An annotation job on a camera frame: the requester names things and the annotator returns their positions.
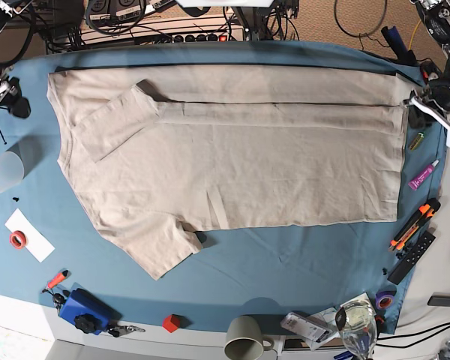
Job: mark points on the black gripper screen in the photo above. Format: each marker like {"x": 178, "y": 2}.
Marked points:
{"x": 16, "y": 104}
{"x": 419, "y": 120}

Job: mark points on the beige T-shirt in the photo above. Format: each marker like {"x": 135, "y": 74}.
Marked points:
{"x": 156, "y": 154}

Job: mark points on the yellow green battery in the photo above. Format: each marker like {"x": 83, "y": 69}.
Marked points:
{"x": 417, "y": 141}

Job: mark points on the purple tube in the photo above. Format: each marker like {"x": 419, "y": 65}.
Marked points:
{"x": 417, "y": 181}

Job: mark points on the frosted plastic cup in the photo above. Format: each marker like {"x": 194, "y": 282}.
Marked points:
{"x": 11, "y": 170}

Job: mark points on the orange black utility knife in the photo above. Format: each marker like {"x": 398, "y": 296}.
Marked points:
{"x": 418, "y": 219}

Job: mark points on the white paper sheet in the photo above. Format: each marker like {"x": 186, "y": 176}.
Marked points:
{"x": 38, "y": 246}

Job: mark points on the black remote control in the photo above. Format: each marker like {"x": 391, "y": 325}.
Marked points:
{"x": 408, "y": 262}

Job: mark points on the blue table cloth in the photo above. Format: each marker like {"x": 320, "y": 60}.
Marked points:
{"x": 266, "y": 272}

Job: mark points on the red tape roll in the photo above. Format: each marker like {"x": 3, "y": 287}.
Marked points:
{"x": 18, "y": 240}

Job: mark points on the white power strip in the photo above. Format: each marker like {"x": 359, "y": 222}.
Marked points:
{"x": 168, "y": 27}

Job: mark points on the orange marker pen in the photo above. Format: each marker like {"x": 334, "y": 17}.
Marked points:
{"x": 61, "y": 276}

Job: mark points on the black power adapter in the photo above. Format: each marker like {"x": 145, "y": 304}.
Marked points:
{"x": 439, "y": 300}

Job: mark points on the purple tape roll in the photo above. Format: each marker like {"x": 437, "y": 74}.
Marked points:
{"x": 384, "y": 299}

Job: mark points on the clear wine glass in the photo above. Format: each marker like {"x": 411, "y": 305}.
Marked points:
{"x": 357, "y": 327}

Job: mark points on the blue box with knob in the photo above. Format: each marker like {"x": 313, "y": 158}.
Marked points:
{"x": 86, "y": 312}

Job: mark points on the packaged white device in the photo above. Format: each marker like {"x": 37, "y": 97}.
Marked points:
{"x": 307, "y": 327}

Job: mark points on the key bunch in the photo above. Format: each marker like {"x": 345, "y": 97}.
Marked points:
{"x": 121, "y": 330}

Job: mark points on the red cube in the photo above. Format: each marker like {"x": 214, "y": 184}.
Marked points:
{"x": 171, "y": 323}

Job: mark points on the grey ceramic mug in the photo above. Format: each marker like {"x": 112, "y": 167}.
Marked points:
{"x": 245, "y": 341}

